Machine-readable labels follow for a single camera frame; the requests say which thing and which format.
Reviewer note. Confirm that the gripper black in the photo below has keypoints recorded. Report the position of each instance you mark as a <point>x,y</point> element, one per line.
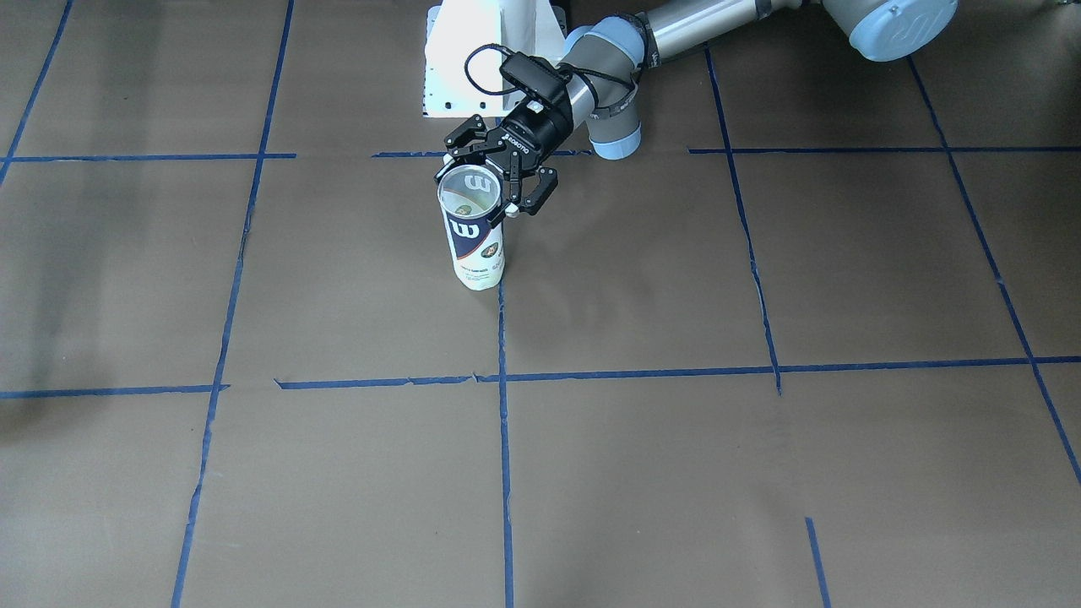
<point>534,132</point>

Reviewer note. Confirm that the clear tennis ball tube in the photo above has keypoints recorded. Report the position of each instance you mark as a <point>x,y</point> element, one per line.
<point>473,228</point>

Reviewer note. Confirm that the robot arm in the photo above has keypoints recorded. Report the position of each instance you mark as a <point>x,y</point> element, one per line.
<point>595,84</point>

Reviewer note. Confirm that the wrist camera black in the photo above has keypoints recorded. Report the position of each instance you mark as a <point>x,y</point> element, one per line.
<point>534,76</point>

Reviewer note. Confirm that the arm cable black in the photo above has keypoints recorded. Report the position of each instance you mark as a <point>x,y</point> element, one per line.
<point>568,71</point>

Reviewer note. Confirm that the white camera post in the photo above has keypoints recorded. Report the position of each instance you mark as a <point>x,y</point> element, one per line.
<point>466,43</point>

